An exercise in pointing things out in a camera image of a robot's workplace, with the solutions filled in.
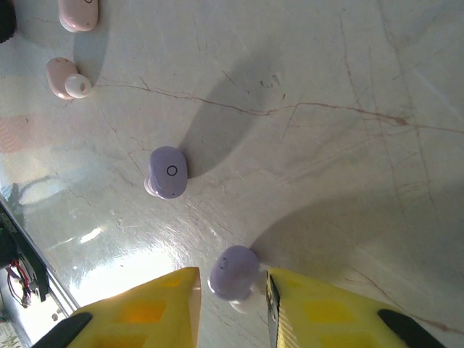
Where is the pink earbud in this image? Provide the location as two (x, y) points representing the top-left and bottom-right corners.
(46, 57), (93, 101)
(57, 0), (99, 33)

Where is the purple earbud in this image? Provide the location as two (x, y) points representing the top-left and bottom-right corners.
(144, 145), (189, 200)
(209, 245), (261, 315)

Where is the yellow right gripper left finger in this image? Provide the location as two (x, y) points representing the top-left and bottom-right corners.
(34, 267), (203, 348)

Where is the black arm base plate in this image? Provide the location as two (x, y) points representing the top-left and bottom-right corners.
(0, 208), (50, 309)

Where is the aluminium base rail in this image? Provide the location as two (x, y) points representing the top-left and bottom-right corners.
(0, 249), (80, 348)

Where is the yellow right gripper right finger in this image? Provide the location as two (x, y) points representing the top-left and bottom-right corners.
(265, 268), (447, 348)

